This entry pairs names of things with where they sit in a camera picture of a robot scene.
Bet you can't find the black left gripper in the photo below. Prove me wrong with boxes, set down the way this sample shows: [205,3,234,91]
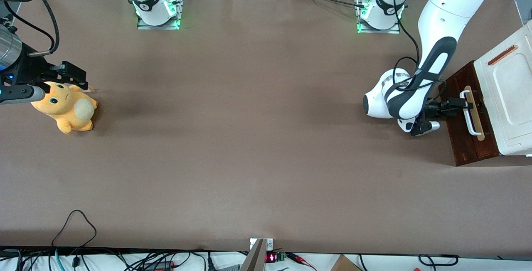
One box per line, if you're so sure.
[421,98,475,124]

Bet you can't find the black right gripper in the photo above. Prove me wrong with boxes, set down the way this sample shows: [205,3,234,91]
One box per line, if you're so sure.
[0,42,89,91]

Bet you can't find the white drawer handle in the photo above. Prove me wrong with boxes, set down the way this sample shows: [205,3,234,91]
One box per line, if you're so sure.
[459,90,483,136]

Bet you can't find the dark brown wooden drawer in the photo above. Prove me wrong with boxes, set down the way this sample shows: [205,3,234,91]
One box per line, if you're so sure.
[438,60,501,167]

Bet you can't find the white drawer cabinet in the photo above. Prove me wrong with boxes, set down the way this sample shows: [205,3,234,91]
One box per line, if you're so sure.
[473,20,532,158]

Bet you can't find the light wooden strip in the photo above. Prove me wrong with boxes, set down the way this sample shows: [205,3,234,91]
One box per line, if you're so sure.
[465,85,486,142]

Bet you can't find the orange plush toy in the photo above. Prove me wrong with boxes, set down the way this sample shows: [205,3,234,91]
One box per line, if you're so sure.
[30,81,99,135]

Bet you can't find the small brown cabinet strip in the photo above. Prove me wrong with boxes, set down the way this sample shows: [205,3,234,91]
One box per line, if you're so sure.
[487,44,519,67]

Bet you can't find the brown cardboard box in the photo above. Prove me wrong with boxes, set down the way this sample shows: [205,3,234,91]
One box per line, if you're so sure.
[330,254,363,271]

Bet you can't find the red clip leads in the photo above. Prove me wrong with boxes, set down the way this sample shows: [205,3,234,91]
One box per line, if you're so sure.
[286,253,317,270]

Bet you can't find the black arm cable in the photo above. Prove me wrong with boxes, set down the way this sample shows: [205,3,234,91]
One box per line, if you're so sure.
[38,0,60,54]
[391,0,448,94]
[3,0,57,43]

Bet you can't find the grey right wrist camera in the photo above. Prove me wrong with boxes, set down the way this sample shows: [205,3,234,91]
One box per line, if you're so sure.
[0,84,46,105]

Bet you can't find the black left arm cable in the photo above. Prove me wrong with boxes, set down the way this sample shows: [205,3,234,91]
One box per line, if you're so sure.
[391,0,448,94]

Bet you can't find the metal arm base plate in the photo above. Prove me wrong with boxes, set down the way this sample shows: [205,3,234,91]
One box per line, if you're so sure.
[355,0,402,35]
[136,0,186,31]

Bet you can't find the black looped cable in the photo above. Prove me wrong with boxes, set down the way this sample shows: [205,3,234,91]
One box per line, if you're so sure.
[52,209,97,260]

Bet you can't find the black coiled cable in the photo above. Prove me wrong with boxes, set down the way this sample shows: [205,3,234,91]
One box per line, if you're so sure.
[417,254,460,268]

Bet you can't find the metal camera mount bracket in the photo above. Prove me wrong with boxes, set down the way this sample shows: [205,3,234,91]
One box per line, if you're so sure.
[239,237,274,271]

